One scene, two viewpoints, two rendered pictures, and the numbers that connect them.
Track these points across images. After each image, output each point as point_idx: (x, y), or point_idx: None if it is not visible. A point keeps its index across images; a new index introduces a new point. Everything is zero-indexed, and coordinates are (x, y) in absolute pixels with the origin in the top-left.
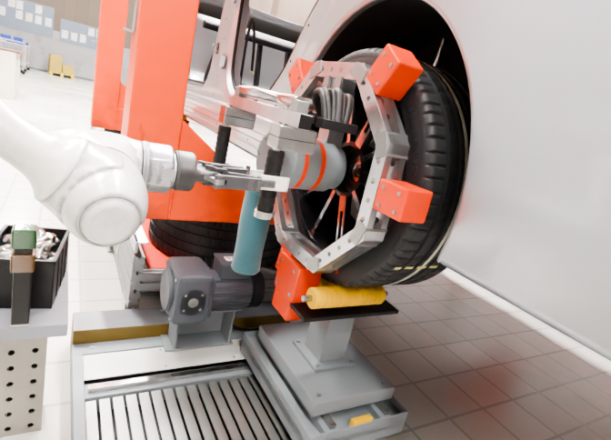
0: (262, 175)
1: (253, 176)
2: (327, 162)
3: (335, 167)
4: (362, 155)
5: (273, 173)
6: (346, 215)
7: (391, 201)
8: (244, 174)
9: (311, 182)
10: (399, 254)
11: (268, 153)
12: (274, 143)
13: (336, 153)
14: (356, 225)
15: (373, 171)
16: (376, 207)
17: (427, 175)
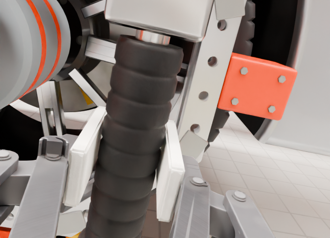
0: (183, 166)
1: (209, 202)
2: (61, 29)
3: (68, 38)
4: (79, 5)
5: (164, 130)
6: (61, 113)
7: (263, 92)
8: (178, 217)
9: (41, 82)
10: (206, 149)
11: (151, 61)
12: (182, 15)
13: (59, 5)
14: (184, 140)
15: (211, 44)
16: (229, 106)
17: (251, 37)
